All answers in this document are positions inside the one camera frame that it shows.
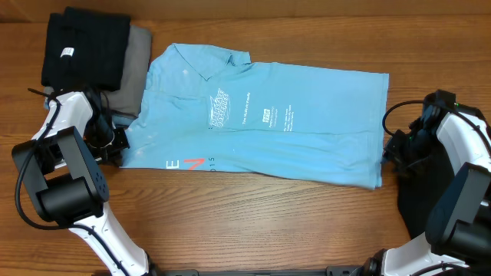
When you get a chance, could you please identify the light blue printed t-shirt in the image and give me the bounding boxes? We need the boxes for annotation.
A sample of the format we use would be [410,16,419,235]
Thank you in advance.
[123,44,389,189]

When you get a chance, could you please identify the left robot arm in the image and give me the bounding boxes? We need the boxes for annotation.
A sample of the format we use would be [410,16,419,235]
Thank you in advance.
[12,88,161,275]

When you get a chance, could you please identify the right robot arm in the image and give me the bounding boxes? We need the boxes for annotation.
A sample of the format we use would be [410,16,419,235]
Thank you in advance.
[352,90,490,276]

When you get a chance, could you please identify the folded blue jeans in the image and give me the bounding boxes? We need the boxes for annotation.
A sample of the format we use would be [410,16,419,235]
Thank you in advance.
[111,110,136,127]

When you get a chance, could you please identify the black garment at right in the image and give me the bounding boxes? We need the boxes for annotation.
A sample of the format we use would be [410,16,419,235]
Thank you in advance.
[397,152,454,238]

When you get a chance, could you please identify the folded grey garment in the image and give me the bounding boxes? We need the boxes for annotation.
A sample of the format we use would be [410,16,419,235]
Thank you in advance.
[92,25,152,117]

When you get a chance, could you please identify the folded black garment on stack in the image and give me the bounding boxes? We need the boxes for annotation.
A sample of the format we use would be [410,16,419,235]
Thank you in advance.
[41,7,130,91]

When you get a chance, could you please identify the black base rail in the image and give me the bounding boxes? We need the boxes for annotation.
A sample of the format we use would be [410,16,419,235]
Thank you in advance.
[158,265,363,276]

